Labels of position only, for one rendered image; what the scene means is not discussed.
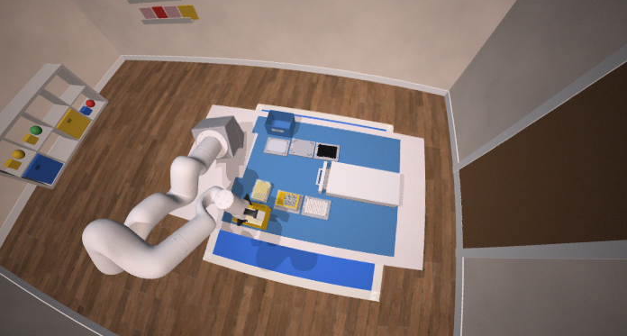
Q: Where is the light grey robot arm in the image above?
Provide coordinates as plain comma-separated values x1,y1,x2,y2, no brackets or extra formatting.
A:
82,130,265,279

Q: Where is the blue open-top bin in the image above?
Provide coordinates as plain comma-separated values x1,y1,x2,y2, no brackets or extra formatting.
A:
264,110,295,138

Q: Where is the yellow open-top bin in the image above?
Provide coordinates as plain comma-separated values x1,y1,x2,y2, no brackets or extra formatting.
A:
232,203,271,230

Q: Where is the blue bench mat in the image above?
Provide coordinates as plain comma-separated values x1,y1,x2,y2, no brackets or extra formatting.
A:
231,116,401,257

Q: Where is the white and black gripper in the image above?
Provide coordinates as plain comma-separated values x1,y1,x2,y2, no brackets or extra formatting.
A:
232,194,252,226

